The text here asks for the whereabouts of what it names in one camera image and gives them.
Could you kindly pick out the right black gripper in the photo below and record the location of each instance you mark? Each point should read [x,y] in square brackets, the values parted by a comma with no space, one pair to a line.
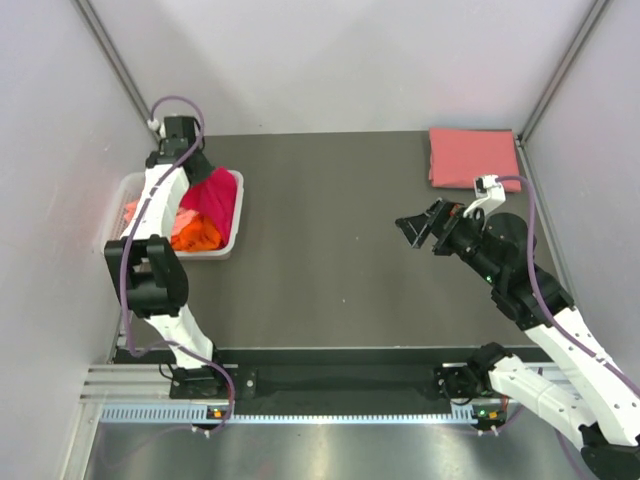
[448,216]

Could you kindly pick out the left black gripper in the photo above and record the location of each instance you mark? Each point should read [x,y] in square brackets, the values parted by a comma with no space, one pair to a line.
[204,170]

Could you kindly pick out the magenta t shirt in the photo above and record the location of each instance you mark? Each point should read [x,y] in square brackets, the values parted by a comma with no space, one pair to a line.
[215,198]

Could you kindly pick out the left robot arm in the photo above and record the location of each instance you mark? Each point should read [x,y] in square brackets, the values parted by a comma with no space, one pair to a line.
[148,277]

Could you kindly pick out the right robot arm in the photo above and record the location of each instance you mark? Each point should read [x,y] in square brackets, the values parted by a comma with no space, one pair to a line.
[599,413]

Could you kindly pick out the orange t shirt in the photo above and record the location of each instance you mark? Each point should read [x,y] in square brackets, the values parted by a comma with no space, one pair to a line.
[195,233]

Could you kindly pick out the folded salmon pink t shirt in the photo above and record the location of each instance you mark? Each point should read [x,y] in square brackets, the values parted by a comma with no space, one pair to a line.
[459,156]

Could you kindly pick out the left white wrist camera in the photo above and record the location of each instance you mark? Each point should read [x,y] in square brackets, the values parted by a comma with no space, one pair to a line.
[157,127]

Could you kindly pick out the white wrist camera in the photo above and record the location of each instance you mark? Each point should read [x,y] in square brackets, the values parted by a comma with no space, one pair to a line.
[489,195]
[157,127]

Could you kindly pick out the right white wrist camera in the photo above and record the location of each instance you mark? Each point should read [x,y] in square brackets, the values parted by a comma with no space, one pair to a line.
[489,195]

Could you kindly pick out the slotted cable duct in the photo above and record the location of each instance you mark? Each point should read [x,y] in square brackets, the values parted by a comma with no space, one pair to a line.
[209,415]

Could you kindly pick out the aluminium frame rail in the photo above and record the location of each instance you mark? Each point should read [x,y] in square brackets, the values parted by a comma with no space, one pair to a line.
[588,24]

